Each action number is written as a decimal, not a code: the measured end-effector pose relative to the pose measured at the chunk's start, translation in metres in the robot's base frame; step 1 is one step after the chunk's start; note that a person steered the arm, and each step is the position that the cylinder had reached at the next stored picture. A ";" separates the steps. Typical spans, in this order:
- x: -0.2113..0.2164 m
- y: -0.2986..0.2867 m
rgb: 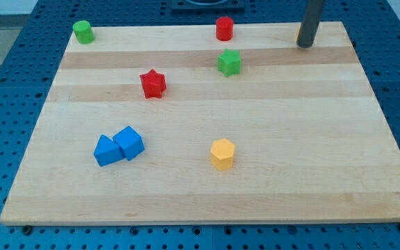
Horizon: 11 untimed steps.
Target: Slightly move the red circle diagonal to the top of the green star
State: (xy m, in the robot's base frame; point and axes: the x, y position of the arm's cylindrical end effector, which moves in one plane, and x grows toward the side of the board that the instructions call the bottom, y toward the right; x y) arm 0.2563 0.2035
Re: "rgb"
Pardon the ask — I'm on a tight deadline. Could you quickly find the red star block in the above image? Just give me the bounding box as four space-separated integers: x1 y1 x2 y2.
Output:
140 69 167 99

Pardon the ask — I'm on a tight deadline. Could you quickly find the green star block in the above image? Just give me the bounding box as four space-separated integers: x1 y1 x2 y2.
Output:
217 49 242 77

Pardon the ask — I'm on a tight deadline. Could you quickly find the yellow hexagon block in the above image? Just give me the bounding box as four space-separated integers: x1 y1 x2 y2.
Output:
210 138 235 171

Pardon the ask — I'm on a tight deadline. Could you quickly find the light wooden board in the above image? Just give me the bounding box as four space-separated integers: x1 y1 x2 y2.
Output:
0 22 400 226

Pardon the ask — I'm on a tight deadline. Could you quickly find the blue cube block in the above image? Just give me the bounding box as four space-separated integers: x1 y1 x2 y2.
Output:
113 126 144 161

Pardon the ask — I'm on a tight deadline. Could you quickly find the blue triangle block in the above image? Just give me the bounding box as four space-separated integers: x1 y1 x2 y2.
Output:
93 135 124 167

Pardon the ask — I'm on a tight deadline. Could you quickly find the red cylinder block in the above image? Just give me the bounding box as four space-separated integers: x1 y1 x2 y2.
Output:
215 17 234 41

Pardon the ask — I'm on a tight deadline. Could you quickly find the green cylinder block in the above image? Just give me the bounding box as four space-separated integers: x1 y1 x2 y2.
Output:
72 20 95 44

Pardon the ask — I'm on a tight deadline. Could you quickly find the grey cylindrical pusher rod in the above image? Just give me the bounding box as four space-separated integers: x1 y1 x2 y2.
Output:
296 0 326 49

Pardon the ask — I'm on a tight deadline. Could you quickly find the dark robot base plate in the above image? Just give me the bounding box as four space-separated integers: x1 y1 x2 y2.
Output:
168 0 245 13

